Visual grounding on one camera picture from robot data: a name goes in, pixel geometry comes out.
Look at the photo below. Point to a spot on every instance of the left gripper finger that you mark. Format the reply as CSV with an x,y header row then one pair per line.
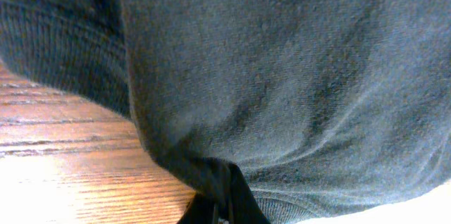
x,y
237,207

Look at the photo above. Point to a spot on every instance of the dark green t-shirt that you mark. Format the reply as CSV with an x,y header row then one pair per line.
x,y
328,107

